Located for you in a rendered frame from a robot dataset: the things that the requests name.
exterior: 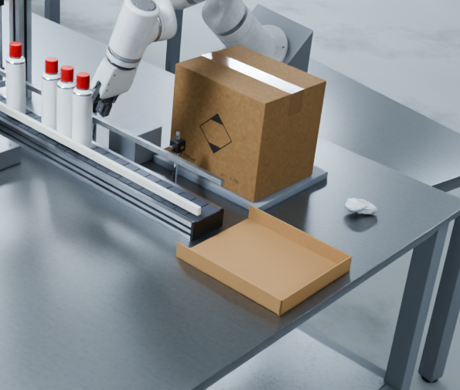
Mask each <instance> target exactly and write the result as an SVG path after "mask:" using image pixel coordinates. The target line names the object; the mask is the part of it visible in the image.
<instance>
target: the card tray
mask: <svg viewBox="0 0 460 390"><path fill-rule="evenodd" d="M176 257H177V258H179V259H181V260H182V261H184V262H186V263H187V264H189V265H191V266H192V267H194V268H196V269H198V270H200V271H201V272H203V273H205V274H207V275H208V276H210V277H212V278H213V279H215V280H217V281H218V282H221V283H223V284H224V285H225V286H228V287H229V288H231V289H233V290H234V291H236V292H238V293H239V294H241V295H243V296H245V297H247V298H248V299H250V300H252V301H254V302H255V303H257V304H259V305H261V306H262V307H264V308H266V309H267V310H270V311H271V312H272V313H275V314H276V315H278V316H281V315H282V314H284V313H286V312H288V311H289V310H290V309H292V308H293V307H295V306H297V305H298V304H299V303H301V302H302V301H304V300H305V299H307V298H309V297H310V296H312V295H313V294H315V293H316V292H318V291H319V290H320V289H322V288H324V287H326V286H327V285H328V284H330V283H331V282H333V281H335V280H336V279H338V278H339V277H340V276H342V275H344V274H346V273H347V272H348V271H349V270H350V266H351V261H352V256H351V255H349V254H347V253H345V252H344V251H341V250H339V249H338V248H335V247H333V246H331V245H329V244H327V243H325V242H324V241H321V240H319V239H317V238H315V237H313V236H311V235H310V234H307V233H305V232H304V231H301V230H299V229H297V228H296V227H293V226H291V225H290V224H287V223H285V222H284V221H281V220H279V219H277V218H276V217H274V216H272V215H270V214H268V213H266V212H264V211H262V210H260V209H258V208H256V207H254V206H252V205H250V210H249V216H248V219H246V220H244V221H241V222H240V223H238V224H236V225H234V226H233V227H230V228H228V229H226V230H225V231H222V232H220V233H219V234H216V235H215V236H213V237H211V238H209V239H207V240H205V241H203V242H201V243H199V244H197V245H196V246H194V247H192V248H189V247H187V246H185V245H183V244H182V243H180V242H177V249H176Z"/></svg>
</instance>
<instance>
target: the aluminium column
mask: <svg viewBox="0 0 460 390"><path fill-rule="evenodd" d="M10 42H20V43H21V44H22V56H23V57H24V58H25V59H26V81H28V82H29V83H32V0H9V43H10ZM29 99H32V91H31V90H29V89H27V88H26V100H29Z"/></svg>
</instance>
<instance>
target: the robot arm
mask: <svg viewBox="0 0 460 390"><path fill-rule="evenodd" d="M204 1H206V2H205V4H204V5H203V8H202V17H203V21H204V22H205V23H206V25H207V26H208V27H209V28H210V30H211V31H212V32H213V33H214V34H215V35H216V36H217V38H218V39H219V40H220V41H221V42H222V43H223V44H224V45H225V46H226V48H229V47H232V46H236V45H240V46H243V47H246V48H248V49H250V50H253V51H255V52H257V53H260V54H263V55H265V56H268V57H270V58H272V59H274V60H277V61H280V62H282V61H283V60H284V58H285V56H286V53H287V51H288V39H287V36H286V35H285V33H284V32H283V31H282V30H281V29H280V28H278V27H277V26H272V25H264V26H263V25H261V23H260V22H259V21H258V20H257V18H256V17H255V16H254V14H253V13H252V12H251V11H250V9H249V8H248V7H247V6H246V5H245V4H244V3H243V1H242V0H124V3H123V5H122V7H121V11H120V14H119V16H118V20H117V22H116V24H115V27H114V31H113V33H112V35H111V39H110V42H109V44H108V46H107V50H106V54H107V56H106V57H105V58H103V60H102V61H101V63H100V65H99V67H98V68H97V71H96V73H95V75H94V78H93V80H92V81H91V84H90V89H91V90H93V89H96V90H95V91H94V93H93V95H92V97H91V98H92V99H93V100H94V101H98V104H97V107H96V111H97V112H98V113H99V114H100V115H101V116H102V117H103V118H104V117H105V116H106V117H107V116H108V115H109V114H110V111H111V108H112V105H113V103H115V101H116V100H117V98H118V96H119V95H120V94H123V93H125V92H127V91H129V90H130V88H131V85H132V84H133V81H134V78H135V74H136V71H137V68H138V65H139V64H140V62H141V58H142V57H143V54H144V52H145V49H146V47H147V46H148V45H149V44H150V43H153V42H159V41H164V40H167V39H171V38H172V37H173V36H174V35H175V34H176V31H177V20H176V16H175V11H174V10H181V9H187V8H188V7H191V6H194V5H197V4H199V3H201V2H204Z"/></svg>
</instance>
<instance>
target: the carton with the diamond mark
mask: <svg viewBox="0 0 460 390"><path fill-rule="evenodd" d="M325 86H326V80H323V79H321V78H319V77H316V76H314V75H311V74H308V73H306V72H304V71H302V70H299V69H297V68H294V67H291V66H289V65H287V64H285V63H282V62H280V61H277V60H274V59H272V58H270V57H268V56H265V55H263V54H260V53H257V52H255V51H253V50H250V49H248V48H246V47H243V46H240V45H236V46H232V47H229V48H226V49H223V50H219V51H216V52H215V51H213V52H211V53H206V54H203V55H201V56H198V57H196V58H192V59H190V60H185V61H182V62H180V63H176V64H175V81H174V92H173V102H172V124H171V134H170V140H171V139H173V138H175V134H176V130H180V131H181V137H180V138H181V139H184V140H185V141H186V147H185V151H183V152H180V153H179V157H181V158H183V159H185V160H187V161H189V162H191V163H193V164H195V165H197V166H199V167H201V168H203V169H205V170H207V171H209V172H211V173H213V174H215V175H217V176H219V177H221V178H223V179H224V184H223V185H222V187H224V188H226V189H228V190H230V191H232V192H234V193H235V194H237V195H239V196H241V197H243V198H245V199H247V200H249V201H251V202H252V203H254V202H256V201H258V200H260V199H262V198H264V197H267V196H269V195H271V194H273V193H275V192H277V191H279V190H282V189H284V188H285V187H287V186H290V185H292V184H293V183H297V182H298V181H300V180H303V179H304V178H306V177H308V176H311V175H312V170H313V166H314V161H315V151H316V146H317V141H318V135H319V126H320V121H321V116H322V106H323V101H324V96H325Z"/></svg>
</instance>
